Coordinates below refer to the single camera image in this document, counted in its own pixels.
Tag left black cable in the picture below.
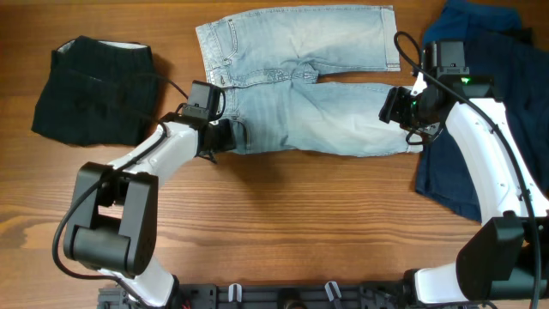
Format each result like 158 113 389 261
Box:
51 72 190 309

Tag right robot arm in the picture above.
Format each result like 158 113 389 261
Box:
379 40 548 307

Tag black folded shorts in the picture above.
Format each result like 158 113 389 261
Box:
31 36 159 146

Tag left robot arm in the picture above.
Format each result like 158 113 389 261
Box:
52 81 235 308

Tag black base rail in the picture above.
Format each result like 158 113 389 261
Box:
96 281 480 309

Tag light blue denim shorts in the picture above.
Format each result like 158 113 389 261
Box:
196 5 415 157

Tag dark blue garment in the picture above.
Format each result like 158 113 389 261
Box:
415 0 548 221

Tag black cable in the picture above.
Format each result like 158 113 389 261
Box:
393 30 544 309
51 72 190 309

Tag right black cable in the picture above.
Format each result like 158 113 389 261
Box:
393 30 544 309

